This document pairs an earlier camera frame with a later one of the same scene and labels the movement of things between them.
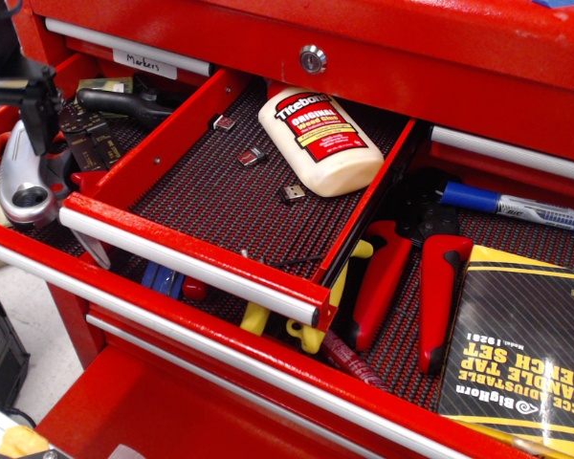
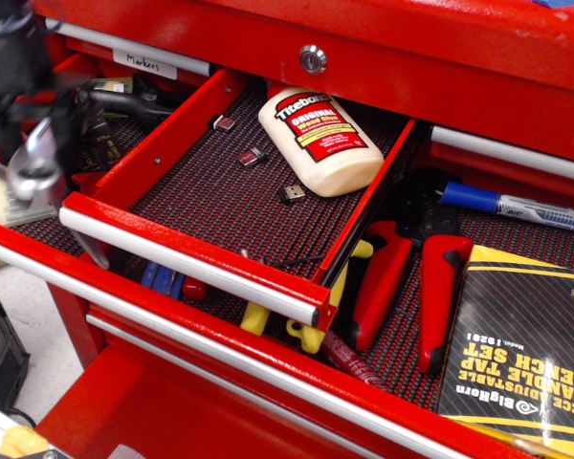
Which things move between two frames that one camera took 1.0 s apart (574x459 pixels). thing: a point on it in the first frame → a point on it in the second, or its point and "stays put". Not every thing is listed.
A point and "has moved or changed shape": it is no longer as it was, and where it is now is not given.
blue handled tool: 164,280 stays put
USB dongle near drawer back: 224,122 stays put
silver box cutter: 24,193 has moved or changed shape
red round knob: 193,289 stays put
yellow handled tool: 255,316 stays put
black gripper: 8,76 → 24,87
